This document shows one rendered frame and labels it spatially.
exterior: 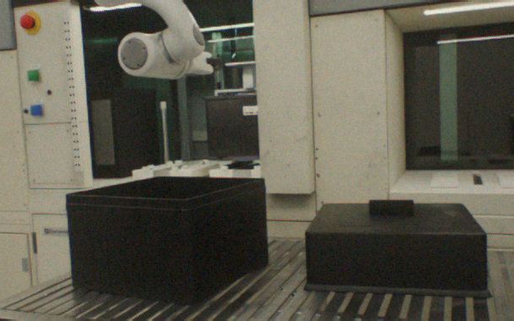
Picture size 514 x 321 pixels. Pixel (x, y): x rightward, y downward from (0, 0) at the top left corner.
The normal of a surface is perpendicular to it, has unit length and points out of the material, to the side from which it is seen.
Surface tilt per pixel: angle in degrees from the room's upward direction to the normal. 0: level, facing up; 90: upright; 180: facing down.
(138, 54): 90
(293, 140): 90
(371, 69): 90
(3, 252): 90
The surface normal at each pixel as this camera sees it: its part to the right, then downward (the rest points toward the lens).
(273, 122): -0.36, 0.10
